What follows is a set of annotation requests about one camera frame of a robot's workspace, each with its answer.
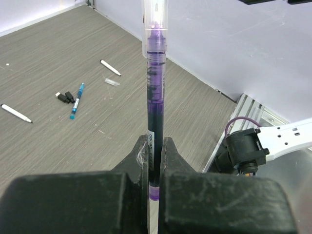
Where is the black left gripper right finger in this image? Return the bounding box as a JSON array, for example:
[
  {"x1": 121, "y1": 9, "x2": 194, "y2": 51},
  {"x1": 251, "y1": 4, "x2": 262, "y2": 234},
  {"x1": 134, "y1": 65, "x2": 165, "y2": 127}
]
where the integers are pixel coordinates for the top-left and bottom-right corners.
[{"x1": 157, "y1": 137, "x2": 195, "y2": 234}]

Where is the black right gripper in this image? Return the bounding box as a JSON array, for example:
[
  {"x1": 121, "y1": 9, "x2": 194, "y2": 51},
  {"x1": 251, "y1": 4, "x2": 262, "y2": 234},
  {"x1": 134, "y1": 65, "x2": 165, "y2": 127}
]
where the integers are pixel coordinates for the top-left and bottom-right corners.
[{"x1": 237, "y1": 0, "x2": 312, "y2": 5}]

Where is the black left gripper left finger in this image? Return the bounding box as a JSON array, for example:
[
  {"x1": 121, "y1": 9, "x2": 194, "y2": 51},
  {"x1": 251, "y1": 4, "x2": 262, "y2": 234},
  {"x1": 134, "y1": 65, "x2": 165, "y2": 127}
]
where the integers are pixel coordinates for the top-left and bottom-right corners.
[{"x1": 113, "y1": 135, "x2": 149, "y2": 234}]

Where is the clear pen cap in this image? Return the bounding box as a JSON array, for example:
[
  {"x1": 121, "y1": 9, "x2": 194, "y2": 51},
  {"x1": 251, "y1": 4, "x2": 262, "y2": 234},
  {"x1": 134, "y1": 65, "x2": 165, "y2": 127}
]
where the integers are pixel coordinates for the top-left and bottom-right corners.
[
  {"x1": 141, "y1": 0, "x2": 169, "y2": 58},
  {"x1": 104, "y1": 78, "x2": 120, "y2": 87}
]

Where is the purple gel pen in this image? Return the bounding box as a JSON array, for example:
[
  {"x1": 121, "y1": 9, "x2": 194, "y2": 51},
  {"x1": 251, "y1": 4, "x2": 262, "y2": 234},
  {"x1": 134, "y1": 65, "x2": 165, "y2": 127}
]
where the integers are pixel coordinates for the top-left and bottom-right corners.
[{"x1": 146, "y1": 23, "x2": 166, "y2": 201}]

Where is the cyan gel pen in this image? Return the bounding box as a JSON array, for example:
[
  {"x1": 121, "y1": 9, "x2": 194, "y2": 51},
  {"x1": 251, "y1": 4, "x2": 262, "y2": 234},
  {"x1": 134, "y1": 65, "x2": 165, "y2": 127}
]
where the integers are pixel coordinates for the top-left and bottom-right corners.
[{"x1": 70, "y1": 82, "x2": 84, "y2": 119}]

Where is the white pen at right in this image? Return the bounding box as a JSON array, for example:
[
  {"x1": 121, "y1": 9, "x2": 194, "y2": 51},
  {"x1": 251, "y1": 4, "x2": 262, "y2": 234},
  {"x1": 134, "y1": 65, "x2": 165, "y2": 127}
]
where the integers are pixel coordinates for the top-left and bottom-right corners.
[{"x1": 100, "y1": 59, "x2": 121, "y2": 76}]

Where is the black pen cap white end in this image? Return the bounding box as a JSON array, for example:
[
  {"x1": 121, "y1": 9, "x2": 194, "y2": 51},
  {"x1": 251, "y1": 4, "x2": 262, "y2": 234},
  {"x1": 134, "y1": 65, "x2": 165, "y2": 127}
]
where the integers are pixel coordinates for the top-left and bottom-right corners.
[{"x1": 55, "y1": 92, "x2": 70, "y2": 103}]

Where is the white pen black tip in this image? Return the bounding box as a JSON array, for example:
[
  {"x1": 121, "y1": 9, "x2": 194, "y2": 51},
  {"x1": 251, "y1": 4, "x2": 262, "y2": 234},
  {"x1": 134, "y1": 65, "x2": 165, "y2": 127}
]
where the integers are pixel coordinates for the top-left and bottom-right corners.
[{"x1": 0, "y1": 104, "x2": 33, "y2": 123}]

